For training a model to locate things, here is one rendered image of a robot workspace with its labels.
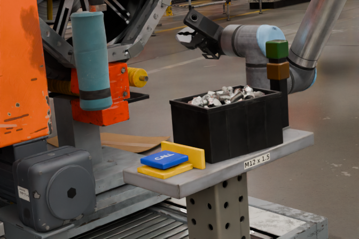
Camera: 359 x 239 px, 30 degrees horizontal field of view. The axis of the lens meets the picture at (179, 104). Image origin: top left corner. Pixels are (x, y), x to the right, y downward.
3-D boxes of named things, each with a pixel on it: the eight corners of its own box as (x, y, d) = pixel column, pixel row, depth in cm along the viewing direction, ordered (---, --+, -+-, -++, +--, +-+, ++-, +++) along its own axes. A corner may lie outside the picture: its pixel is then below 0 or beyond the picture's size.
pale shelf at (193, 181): (258, 134, 166) (257, 122, 165) (314, 144, 154) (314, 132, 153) (122, 182, 138) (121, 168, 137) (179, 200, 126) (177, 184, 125)
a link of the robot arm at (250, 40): (267, 65, 174) (265, 26, 172) (232, 62, 183) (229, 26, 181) (289, 60, 181) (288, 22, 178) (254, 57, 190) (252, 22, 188)
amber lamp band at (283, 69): (276, 76, 158) (276, 60, 157) (290, 78, 155) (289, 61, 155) (266, 79, 156) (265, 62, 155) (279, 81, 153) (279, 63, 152)
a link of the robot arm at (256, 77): (293, 102, 185) (291, 58, 183) (266, 111, 178) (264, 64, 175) (266, 99, 192) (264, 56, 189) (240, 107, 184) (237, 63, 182)
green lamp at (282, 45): (275, 55, 157) (275, 39, 156) (289, 56, 154) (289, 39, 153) (265, 58, 155) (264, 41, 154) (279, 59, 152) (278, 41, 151)
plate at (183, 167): (166, 161, 140) (166, 157, 139) (193, 168, 134) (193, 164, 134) (137, 172, 134) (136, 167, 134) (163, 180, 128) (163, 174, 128)
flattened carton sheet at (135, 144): (79, 132, 351) (78, 125, 350) (171, 139, 324) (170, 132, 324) (41, 148, 325) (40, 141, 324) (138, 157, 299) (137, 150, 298)
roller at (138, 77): (96, 78, 226) (95, 61, 225) (154, 86, 205) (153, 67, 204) (83, 81, 223) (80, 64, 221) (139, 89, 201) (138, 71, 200)
